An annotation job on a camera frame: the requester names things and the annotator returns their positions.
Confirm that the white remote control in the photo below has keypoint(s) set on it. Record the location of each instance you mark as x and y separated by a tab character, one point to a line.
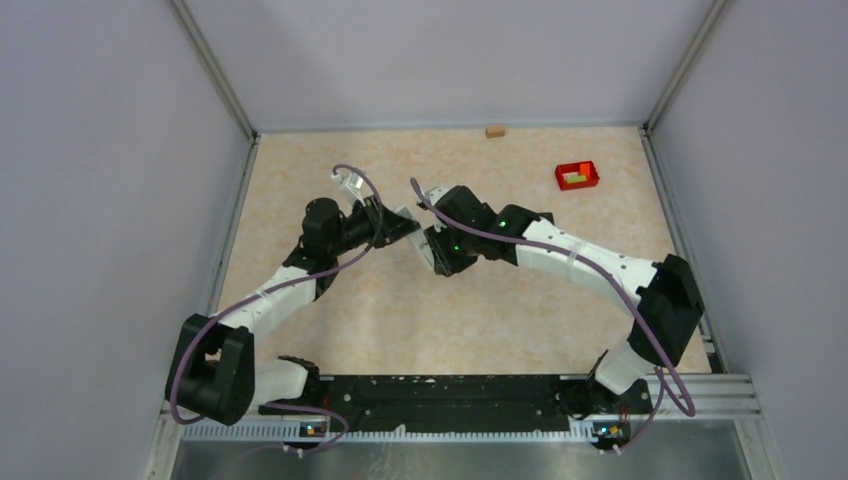
417	238

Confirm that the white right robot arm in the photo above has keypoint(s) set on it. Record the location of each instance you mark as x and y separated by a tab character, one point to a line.
662	297

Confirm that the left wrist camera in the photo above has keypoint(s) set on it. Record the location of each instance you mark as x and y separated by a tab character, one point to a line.
350	186

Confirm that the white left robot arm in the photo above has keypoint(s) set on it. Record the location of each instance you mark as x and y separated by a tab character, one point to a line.
214	372

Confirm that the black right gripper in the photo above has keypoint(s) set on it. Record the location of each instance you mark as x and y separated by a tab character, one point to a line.
445	264

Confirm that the red plastic bin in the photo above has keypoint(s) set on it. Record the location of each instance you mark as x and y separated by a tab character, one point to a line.
576	175

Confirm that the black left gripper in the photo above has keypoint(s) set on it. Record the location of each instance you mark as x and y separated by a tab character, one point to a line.
386	225

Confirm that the small wooden block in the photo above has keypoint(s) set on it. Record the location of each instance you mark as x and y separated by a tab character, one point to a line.
495	131

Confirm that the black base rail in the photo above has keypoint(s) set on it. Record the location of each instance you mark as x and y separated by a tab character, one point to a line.
471	403

